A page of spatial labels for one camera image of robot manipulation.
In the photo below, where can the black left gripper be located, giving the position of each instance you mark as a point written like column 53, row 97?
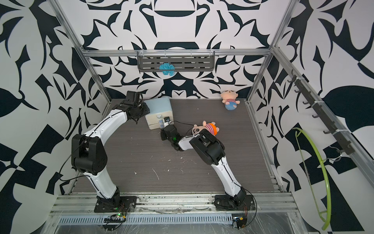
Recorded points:
column 146, row 109

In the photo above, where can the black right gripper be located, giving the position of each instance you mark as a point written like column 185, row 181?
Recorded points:
column 163, row 131

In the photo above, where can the pale blue drawer box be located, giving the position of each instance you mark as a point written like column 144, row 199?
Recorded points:
column 160, row 108

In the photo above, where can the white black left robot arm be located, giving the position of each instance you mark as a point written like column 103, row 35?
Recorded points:
column 88, row 152

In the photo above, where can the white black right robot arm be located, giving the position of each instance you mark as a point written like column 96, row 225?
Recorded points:
column 205, row 143

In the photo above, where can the plush pig doll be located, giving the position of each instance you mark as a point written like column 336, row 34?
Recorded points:
column 210, row 127

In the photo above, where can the teal crumpled object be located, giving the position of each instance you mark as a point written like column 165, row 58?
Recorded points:
column 167, row 69

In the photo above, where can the plush boy doll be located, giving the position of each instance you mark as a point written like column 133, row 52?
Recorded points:
column 229, row 99

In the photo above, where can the small circuit board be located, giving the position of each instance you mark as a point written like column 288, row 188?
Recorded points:
column 115, row 218

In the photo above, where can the small black connector box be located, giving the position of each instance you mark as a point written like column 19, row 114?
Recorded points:
column 239, row 222

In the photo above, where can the grey wall shelf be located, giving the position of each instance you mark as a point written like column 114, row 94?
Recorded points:
column 189, row 61

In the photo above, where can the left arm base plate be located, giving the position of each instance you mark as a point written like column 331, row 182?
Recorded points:
column 116, row 204

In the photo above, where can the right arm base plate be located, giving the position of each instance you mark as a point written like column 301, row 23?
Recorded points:
column 227, row 203

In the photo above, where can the white slotted cable duct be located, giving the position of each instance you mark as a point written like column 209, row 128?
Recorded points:
column 149, row 219

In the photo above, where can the black hook rail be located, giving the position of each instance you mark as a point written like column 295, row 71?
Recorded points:
column 321, row 113

